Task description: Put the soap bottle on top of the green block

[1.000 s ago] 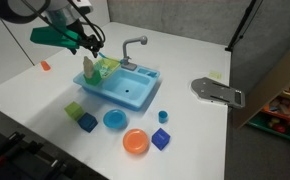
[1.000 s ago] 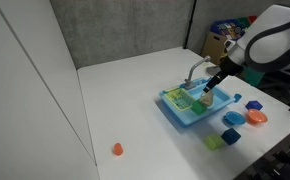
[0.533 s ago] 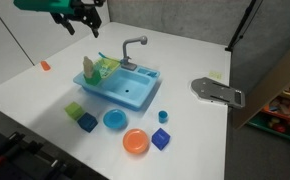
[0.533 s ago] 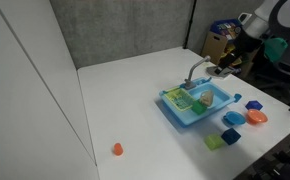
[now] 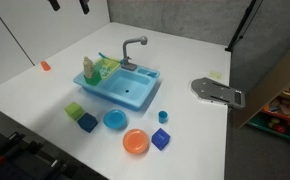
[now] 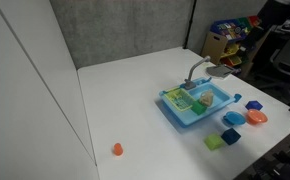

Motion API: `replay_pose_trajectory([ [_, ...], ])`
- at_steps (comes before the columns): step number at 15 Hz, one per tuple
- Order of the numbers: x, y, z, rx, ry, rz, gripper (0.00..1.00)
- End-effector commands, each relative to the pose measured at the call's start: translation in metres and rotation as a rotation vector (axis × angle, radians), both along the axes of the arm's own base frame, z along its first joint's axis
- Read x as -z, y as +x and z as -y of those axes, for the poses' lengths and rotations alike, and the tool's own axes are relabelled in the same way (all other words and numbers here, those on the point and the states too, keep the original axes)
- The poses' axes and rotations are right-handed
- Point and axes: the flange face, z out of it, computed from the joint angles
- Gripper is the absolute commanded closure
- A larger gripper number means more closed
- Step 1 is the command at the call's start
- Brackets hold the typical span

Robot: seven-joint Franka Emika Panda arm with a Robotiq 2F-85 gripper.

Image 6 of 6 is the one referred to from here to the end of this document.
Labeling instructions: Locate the dark green block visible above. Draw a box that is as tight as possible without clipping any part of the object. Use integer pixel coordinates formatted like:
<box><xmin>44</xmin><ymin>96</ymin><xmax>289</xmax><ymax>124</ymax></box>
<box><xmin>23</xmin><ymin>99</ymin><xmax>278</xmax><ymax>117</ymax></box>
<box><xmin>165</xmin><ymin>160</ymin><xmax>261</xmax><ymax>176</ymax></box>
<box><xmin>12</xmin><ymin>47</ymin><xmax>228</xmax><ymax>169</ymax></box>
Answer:
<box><xmin>190</xmin><ymin>100</ymin><xmax>208</xmax><ymax>116</ymax></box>

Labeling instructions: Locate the green object in tray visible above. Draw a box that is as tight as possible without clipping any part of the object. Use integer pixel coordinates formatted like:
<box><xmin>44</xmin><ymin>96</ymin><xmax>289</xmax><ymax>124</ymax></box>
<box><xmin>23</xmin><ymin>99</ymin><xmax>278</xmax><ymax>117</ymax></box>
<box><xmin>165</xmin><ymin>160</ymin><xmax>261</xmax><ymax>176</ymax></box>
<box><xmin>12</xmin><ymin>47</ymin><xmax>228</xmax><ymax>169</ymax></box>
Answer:
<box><xmin>163</xmin><ymin>87</ymin><xmax>195</xmax><ymax>112</ymax></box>

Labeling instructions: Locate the light blue toy sink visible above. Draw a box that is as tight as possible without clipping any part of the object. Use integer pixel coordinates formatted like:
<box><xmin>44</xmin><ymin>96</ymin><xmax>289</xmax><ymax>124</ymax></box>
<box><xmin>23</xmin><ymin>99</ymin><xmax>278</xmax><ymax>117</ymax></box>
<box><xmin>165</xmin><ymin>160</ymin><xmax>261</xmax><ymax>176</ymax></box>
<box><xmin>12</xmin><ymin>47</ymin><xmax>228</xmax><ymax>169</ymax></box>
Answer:
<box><xmin>158</xmin><ymin>77</ymin><xmax>237</xmax><ymax>128</ymax></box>

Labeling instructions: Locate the grey toy faucet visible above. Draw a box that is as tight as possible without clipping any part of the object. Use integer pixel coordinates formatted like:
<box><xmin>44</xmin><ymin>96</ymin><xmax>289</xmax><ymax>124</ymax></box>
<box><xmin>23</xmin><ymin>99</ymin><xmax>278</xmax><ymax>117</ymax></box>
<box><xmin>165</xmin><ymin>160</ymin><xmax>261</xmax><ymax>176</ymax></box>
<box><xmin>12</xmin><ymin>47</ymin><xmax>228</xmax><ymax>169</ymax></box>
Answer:
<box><xmin>184</xmin><ymin>55</ymin><xmax>212</xmax><ymax>90</ymax></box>

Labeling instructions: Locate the small orange cup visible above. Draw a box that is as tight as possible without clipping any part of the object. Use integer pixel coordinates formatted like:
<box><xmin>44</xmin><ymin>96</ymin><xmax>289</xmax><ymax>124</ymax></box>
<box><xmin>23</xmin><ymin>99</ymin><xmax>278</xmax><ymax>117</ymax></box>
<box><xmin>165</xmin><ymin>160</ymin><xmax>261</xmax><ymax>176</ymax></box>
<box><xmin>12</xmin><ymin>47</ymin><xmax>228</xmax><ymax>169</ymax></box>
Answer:
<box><xmin>113</xmin><ymin>142</ymin><xmax>124</xmax><ymax>157</ymax></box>

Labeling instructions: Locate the grey metal mounting plate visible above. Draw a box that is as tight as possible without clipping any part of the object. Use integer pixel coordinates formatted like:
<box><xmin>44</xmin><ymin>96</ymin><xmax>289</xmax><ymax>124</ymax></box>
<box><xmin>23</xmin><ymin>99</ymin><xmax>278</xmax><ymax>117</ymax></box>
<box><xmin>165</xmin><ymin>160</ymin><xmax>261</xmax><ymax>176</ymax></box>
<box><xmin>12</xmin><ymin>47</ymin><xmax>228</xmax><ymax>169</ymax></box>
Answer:
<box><xmin>206</xmin><ymin>64</ymin><xmax>235</xmax><ymax>79</ymax></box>

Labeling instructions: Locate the black stand pole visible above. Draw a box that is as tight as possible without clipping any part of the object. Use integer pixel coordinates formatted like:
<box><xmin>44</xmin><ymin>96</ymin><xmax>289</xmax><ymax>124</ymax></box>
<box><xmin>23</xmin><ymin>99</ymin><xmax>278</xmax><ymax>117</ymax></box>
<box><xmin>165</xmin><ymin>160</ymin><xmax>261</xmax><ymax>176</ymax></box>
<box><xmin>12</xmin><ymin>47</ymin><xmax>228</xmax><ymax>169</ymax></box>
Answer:
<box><xmin>184</xmin><ymin>0</ymin><xmax>197</xmax><ymax>50</ymax></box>

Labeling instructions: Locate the lime green cube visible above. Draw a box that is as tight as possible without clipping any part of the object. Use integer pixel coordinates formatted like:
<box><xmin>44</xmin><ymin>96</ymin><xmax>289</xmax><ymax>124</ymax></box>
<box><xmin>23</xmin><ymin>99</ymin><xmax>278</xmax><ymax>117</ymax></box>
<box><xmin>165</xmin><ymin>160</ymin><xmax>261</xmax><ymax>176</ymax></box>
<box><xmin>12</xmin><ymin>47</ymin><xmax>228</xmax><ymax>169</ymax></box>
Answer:
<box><xmin>203</xmin><ymin>133</ymin><xmax>225</xmax><ymax>151</ymax></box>

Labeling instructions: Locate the navy blue cube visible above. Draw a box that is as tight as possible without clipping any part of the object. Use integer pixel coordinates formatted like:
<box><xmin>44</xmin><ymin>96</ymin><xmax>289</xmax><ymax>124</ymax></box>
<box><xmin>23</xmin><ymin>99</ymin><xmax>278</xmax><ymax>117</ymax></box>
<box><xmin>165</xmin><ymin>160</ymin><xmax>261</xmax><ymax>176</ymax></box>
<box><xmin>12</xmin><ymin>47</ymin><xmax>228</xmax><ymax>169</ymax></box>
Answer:
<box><xmin>221</xmin><ymin>127</ymin><xmax>242</xmax><ymax>146</ymax></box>

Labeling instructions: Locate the wooden toy storage shelf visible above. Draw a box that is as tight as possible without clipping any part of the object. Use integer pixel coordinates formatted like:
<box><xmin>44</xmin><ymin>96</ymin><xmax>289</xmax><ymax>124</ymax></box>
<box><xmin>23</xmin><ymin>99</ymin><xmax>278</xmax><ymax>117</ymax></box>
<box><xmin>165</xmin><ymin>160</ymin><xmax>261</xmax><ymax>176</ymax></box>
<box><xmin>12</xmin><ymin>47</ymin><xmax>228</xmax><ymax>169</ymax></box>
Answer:
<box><xmin>201</xmin><ymin>15</ymin><xmax>263</xmax><ymax>69</ymax></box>

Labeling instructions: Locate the royal blue cube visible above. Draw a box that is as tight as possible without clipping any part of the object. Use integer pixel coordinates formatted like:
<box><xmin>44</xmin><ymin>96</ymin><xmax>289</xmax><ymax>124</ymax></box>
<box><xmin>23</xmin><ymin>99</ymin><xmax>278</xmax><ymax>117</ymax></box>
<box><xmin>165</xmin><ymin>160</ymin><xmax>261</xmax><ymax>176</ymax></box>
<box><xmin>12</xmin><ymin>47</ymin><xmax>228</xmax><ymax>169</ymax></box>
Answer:
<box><xmin>245</xmin><ymin>100</ymin><xmax>264</xmax><ymax>112</ymax></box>

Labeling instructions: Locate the orange plastic bowl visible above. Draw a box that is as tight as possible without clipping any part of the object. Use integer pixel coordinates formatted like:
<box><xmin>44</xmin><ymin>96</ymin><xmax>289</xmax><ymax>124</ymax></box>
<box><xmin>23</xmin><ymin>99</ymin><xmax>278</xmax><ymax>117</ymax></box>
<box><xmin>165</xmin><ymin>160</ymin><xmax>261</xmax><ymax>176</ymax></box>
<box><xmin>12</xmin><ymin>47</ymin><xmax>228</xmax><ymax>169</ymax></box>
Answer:
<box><xmin>246</xmin><ymin>108</ymin><xmax>269</xmax><ymax>126</ymax></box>

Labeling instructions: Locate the black clamp hardware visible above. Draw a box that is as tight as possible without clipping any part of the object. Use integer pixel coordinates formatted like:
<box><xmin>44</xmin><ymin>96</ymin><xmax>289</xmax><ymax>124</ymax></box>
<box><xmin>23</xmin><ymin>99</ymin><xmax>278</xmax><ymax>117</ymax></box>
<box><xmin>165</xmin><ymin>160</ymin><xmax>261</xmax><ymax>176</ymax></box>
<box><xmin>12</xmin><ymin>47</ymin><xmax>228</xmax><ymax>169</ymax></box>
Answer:
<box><xmin>241</xmin><ymin>126</ymin><xmax>290</xmax><ymax>180</ymax></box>

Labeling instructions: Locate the dark bulky object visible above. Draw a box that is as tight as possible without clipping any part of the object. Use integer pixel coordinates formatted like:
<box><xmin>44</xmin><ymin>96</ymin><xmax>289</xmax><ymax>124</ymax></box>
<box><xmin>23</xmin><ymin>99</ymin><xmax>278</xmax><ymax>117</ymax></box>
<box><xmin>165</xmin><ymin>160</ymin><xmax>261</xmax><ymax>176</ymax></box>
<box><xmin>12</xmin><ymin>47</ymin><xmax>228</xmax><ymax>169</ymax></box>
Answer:
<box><xmin>256</xmin><ymin>0</ymin><xmax>290</xmax><ymax>32</ymax></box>

